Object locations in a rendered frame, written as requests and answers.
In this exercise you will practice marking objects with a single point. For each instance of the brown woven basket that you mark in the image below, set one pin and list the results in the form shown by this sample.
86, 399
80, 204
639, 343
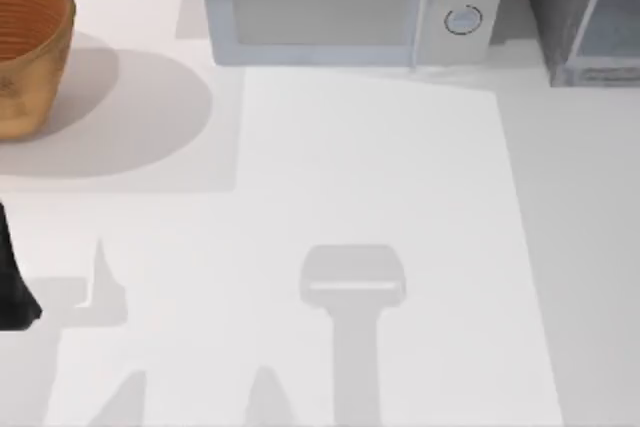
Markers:
30, 57

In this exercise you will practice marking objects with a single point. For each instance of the round microwave knob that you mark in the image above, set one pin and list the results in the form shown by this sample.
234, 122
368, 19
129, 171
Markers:
463, 20

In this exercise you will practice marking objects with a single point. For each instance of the microwave oven door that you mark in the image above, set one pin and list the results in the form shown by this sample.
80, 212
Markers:
320, 2

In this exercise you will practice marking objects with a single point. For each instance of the pale microwave oven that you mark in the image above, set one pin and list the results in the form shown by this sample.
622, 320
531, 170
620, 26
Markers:
492, 7

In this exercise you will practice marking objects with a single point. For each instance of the grey cabinet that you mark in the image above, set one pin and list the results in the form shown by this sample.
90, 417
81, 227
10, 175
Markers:
560, 12

